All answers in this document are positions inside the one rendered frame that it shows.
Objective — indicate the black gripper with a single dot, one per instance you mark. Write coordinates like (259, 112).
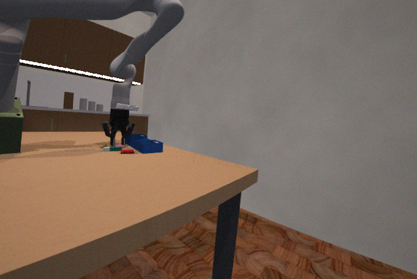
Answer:
(118, 121)

